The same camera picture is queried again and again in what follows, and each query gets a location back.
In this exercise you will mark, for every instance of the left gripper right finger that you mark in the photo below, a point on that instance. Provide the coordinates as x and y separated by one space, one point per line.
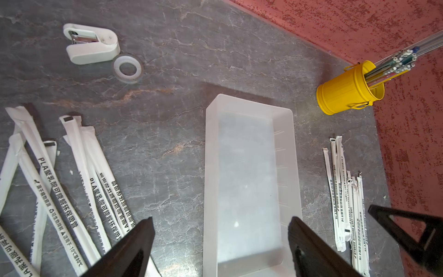
312 257

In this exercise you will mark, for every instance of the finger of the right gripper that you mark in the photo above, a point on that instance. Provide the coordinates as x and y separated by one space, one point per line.
425 248

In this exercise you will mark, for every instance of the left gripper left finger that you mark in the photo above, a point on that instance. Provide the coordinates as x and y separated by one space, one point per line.
130 256

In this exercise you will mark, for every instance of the translucent plastic storage box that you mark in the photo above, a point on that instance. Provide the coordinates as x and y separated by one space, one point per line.
251 189

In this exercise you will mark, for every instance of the right pile wrapped straw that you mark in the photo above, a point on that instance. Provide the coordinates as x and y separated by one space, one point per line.
341 188
353 209
365 248
339 242

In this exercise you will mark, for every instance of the pile wrapped straw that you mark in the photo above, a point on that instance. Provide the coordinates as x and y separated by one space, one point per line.
104 172
76 143
39 171
341 188
365 248
353 209
339 242
39 224
7 174

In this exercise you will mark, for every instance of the left pile wrapped straw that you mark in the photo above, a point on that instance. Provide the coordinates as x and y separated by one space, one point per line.
76 143
104 172
39 171
7 174
39 224

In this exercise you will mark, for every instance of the yellow pen holder cup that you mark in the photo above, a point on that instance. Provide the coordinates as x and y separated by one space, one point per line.
349 90

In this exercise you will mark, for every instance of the clear tape roll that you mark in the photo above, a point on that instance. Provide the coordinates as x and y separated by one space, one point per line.
128 69

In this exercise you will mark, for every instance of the pens in yellow cup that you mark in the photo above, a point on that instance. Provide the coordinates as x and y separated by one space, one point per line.
402 61

